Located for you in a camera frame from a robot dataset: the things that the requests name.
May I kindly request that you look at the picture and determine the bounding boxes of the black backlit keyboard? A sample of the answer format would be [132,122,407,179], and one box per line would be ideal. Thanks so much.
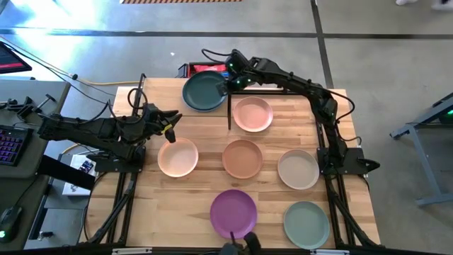
[0,124,33,167]

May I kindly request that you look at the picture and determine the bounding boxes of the pink plate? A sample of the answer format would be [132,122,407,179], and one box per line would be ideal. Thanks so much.
[232,96,274,133]

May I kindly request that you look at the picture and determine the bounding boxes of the yellow cable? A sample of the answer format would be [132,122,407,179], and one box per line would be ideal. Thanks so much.
[74,78,141,87]

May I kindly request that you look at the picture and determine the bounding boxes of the black device with green light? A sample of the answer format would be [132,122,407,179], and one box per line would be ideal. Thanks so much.
[432,92,453,124]

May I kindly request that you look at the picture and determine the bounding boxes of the black cable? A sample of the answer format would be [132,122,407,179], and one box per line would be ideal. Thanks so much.
[0,40,116,107]

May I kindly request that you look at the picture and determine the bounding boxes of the purple plate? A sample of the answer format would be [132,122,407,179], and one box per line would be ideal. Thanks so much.
[210,188,258,240]

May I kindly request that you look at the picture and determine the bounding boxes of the light peach plate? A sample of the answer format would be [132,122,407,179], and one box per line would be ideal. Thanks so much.
[157,137,200,179]

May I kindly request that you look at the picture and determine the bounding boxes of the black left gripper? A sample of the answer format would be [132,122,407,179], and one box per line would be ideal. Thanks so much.
[141,103,183,145]

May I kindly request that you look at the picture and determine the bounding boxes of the red and black crate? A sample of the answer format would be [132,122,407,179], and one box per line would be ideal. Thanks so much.
[176,61,231,79]

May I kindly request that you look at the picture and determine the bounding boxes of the terracotta brown plate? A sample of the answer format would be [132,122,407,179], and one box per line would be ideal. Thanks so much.
[222,139,264,180]

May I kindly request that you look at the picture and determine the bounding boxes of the silver metal bracket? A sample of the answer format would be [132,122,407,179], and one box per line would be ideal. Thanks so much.
[111,247,154,255]
[309,249,351,255]

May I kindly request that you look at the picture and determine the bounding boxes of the black clamps on desk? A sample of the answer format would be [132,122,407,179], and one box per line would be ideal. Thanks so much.
[0,93,57,120]

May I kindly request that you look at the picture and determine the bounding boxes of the black computer mouse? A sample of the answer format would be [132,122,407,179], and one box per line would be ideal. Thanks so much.
[0,205,23,244]

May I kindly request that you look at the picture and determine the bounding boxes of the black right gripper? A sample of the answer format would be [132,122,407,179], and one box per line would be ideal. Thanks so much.
[216,65,259,97]

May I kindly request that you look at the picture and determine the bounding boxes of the grey metal stand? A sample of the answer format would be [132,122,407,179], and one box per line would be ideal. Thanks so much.
[389,91,453,208]

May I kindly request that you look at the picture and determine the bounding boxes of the sage green plate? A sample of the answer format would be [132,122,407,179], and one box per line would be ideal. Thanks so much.
[282,200,331,251]

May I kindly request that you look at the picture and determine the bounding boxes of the white box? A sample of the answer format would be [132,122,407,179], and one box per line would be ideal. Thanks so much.
[62,153,97,197]

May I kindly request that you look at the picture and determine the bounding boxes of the dark blue-green plate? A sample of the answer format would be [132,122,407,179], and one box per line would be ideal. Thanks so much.
[181,70,228,113]

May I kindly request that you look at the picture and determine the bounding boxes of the beige plate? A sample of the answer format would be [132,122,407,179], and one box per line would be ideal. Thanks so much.
[277,149,321,191]

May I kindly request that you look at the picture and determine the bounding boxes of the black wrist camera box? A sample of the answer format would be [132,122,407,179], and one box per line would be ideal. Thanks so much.
[224,48,251,74]

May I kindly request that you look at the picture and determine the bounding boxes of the grey side desk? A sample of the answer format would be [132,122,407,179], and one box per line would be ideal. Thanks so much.
[0,78,71,255]

